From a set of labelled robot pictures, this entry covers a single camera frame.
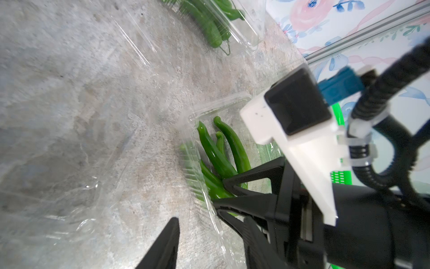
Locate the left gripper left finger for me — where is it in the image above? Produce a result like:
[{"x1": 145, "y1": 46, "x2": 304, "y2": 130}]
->
[{"x1": 135, "y1": 217, "x2": 180, "y2": 269}]

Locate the bright green plastic basket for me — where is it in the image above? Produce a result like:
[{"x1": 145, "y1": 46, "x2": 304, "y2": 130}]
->
[{"x1": 330, "y1": 103, "x2": 352, "y2": 185}]

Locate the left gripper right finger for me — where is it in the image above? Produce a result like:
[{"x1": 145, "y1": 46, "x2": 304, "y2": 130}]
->
[{"x1": 243, "y1": 217, "x2": 286, "y2": 269}]

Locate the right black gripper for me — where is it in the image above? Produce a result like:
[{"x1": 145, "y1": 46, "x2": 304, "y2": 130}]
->
[{"x1": 213, "y1": 157, "x2": 430, "y2": 269}]

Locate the clear pepper container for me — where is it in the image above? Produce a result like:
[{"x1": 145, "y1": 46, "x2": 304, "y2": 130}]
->
[
  {"x1": 161, "y1": 0, "x2": 266, "y2": 56},
  {"x1": 1, "y1": 1, "x2": 174, "y2": 269},
  {"x1": 179, "y1": 92, "x2": 283, "y2": 269}
]

